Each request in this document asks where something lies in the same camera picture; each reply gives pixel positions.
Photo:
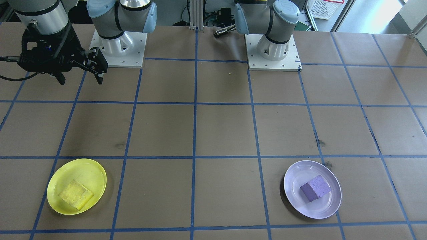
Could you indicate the yellow foam block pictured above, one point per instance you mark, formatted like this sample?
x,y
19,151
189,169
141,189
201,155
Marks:
x,y
75,195

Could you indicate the aluminum corner bar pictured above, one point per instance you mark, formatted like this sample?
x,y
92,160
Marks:
x,y
418,30

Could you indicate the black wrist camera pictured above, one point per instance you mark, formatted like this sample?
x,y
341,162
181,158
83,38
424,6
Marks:
x,y
48,48

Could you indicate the aluminum frame post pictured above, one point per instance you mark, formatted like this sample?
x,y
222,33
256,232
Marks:
x,y
196,15

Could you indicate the yellow round plate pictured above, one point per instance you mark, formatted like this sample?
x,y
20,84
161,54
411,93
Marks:
x,y
66,173

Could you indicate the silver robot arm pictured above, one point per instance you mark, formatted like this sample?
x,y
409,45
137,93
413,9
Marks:
x,y
267,20
130,16

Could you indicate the purple foam block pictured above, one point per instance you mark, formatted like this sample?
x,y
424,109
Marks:
x,y
315,188

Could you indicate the purple round plate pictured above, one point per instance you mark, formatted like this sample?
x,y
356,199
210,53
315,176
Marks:
x,y
297,176

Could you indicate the white plastic basket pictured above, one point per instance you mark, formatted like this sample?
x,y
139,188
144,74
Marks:
x,y
322,8

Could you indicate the silver metal connector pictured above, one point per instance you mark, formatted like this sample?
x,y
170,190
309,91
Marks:
x,y
224,31

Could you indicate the black power box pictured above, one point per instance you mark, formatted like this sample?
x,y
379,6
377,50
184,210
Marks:
x,y
225,15

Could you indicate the green flat board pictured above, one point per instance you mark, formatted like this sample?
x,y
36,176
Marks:
x,y
303,26

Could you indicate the white square base plate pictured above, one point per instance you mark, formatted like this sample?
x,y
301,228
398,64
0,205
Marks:
x,y
138,50
253,63

